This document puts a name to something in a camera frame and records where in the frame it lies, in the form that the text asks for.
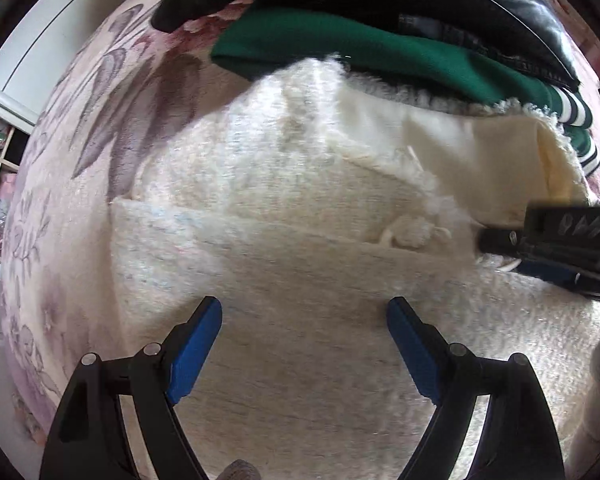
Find floral plush blanket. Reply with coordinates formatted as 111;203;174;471
0;0;600;480

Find grey knit cloth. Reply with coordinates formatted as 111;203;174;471
220;459;261;480

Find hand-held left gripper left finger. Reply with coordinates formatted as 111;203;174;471
39;296;223;480

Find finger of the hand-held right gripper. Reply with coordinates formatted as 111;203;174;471
511;259;600;312
480;229;600;274

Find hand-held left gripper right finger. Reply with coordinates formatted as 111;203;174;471
386;296;566;480

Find green jacket with striped cuffs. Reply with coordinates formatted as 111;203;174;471
210;7;600;176

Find white fluffy sweater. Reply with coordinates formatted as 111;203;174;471
107;55;600;480

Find dark denim garment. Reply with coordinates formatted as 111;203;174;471
397;12;546;73

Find white wardrobe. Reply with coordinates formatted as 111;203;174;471
0;0;126;133

